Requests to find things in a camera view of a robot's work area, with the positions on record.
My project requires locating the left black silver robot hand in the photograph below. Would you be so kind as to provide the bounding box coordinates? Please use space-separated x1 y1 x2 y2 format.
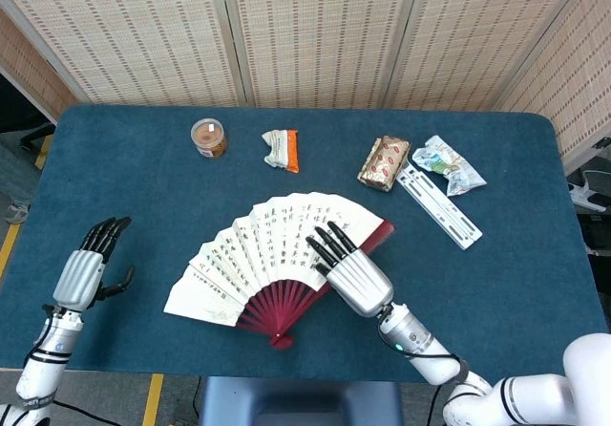
52 216 137 313

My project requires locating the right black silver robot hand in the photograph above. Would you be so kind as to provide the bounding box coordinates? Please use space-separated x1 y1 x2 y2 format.
305 221 395 318

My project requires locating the red ribbed paper folding fan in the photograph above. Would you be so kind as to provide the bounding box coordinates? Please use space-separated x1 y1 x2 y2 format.
162 191 397 349

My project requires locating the grey white sneaker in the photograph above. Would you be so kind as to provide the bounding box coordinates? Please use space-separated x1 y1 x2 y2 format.
3 200 31 225

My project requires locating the white slotted plastic strip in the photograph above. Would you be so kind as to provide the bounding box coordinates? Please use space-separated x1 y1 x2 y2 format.
395 160 483 251

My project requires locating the gold red patterned packet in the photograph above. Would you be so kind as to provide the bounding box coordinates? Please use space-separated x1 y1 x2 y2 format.
356 135 412 192

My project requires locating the black office chair base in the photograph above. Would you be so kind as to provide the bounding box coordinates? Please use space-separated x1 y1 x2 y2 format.
18 122 54 151

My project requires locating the crumpled white green snack bag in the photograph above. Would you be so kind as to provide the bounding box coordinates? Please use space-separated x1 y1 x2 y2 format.
411 134 488 198

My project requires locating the orange white snack wrapper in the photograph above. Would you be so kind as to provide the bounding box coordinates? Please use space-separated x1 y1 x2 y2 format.
260 128 301 175

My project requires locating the clear plastic snack jar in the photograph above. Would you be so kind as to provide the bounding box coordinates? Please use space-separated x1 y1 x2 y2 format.
190 117 229 160

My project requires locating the woven bamboo screen panel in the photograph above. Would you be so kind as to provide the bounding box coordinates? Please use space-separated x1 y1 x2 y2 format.
0 0 240 108
384 0 598 112
0 8 80 121
219 0 424 111
494 0 611 174

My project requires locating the white black floor device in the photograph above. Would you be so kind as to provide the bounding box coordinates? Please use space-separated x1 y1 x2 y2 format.
566 167 611 213

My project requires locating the black floor equipment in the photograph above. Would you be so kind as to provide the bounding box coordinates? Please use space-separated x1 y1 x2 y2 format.
579 224 611 259

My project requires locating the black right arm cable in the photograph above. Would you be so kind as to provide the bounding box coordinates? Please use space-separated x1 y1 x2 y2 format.
404 348 468 380

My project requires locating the thin black floor cable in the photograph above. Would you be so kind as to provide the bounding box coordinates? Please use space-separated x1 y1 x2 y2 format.
190 376 202 420

